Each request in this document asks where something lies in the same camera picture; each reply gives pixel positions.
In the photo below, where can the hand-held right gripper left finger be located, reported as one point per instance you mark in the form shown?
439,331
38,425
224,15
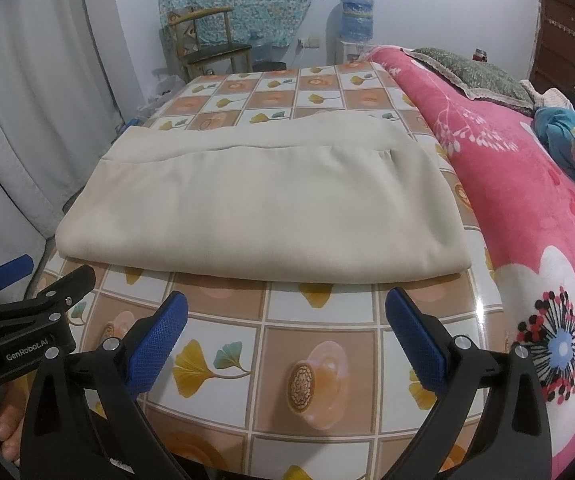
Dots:
160,345

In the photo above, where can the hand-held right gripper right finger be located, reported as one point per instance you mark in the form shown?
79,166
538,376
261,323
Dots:
417,345

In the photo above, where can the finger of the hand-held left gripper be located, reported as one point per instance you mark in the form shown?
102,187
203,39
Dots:
62,287
15,266

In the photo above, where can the cream hooded jacket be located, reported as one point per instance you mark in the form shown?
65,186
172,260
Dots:
267,210

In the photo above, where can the person's left hand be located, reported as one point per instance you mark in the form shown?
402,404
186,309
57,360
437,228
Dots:
10,425

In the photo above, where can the leaf patterned bed sheet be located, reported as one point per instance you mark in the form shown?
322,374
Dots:
217,320

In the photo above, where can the white curtain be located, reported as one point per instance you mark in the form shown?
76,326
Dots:
27,135

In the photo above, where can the small blue item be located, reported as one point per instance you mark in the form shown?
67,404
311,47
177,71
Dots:
131,123

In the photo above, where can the pink floral blanket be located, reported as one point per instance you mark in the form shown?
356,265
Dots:
517,185

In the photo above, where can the white plastic bag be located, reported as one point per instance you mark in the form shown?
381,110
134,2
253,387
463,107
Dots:
165,90

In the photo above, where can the blue patterned cloth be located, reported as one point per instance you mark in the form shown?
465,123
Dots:
572,145

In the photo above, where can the grey patterned pillow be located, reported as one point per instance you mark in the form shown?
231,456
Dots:
482,77

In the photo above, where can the wooden chair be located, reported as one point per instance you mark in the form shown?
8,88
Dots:
217,52

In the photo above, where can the small red can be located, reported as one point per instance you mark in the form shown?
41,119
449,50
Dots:
480,54

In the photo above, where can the white water dispenser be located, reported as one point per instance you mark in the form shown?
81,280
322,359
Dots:
350,52

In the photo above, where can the black bin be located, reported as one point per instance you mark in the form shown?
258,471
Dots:
270,65

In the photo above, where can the clear water jug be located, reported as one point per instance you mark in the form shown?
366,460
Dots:
256,52

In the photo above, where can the blue water bottle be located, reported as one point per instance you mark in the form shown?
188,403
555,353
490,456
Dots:
356,20

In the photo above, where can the brown wooden door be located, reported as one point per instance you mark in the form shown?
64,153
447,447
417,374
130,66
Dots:
560,35

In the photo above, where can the white wall socket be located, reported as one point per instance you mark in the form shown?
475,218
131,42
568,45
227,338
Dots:
311,41

